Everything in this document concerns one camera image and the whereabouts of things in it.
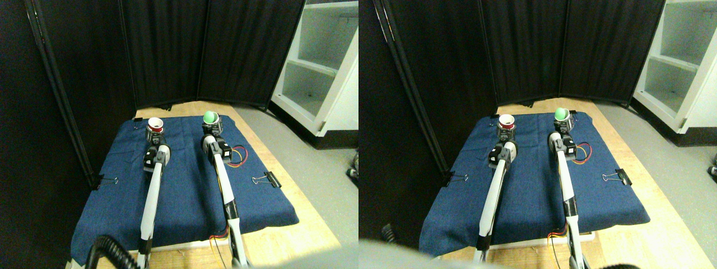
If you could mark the curtain stand pole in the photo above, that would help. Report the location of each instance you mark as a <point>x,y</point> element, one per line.
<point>410,84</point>
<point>59,89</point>

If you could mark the dark blue cloth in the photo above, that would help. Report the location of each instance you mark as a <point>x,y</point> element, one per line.
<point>185,202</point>
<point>532,202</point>

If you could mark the white shelf unit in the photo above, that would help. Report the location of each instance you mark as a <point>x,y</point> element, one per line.
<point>689,84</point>
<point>330,95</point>

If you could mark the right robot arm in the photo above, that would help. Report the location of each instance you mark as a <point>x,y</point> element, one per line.
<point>566,190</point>
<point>223,185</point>

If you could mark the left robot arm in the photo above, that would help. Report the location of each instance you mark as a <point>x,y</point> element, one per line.
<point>152,207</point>
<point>496,196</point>

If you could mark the low white table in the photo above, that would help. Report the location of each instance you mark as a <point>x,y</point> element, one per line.
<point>526,242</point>

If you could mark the green ball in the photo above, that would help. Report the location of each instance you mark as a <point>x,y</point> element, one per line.
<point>561,113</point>
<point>210,116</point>

